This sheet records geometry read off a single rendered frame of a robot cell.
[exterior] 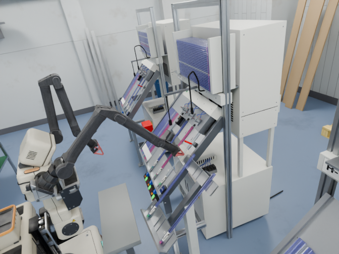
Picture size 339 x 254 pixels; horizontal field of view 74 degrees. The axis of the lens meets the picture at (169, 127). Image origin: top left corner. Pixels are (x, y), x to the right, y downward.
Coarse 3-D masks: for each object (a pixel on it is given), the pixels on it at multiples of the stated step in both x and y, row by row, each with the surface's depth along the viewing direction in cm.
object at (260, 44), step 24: (216, 24) 168; (240, 24) 148; (264, 24) 132; (240, 48) 131; (264, 48) 137; (240, 72) 138; (264, 72) 144; (240, 96) 146; (264, 96) 152; (240, 120) 154; (264, 120) 161; (240, 144) 165; (240, 168) 176
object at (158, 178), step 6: (156, 150) 195; (162, 150) 189; (156, 156) 191; (162, 156) 183; (150, 162) 194; (162, 162) 179; (168, 162) 173; (150, 168) 188; (156, 168) 182; (162, 168) 175; (168, 168) 169; (162, 174) 172; (174, 174) 161; (156, 180) 174; (168, 180) 163
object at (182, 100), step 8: (184, 96) 200; (176, 104) 205; (184, 104) 194; (216, 120) 152; (176, 128) 187; (184, 128) 178; (192, 136) 165; (200, 136) 158; (184, 144) 168; (192, 152) 157
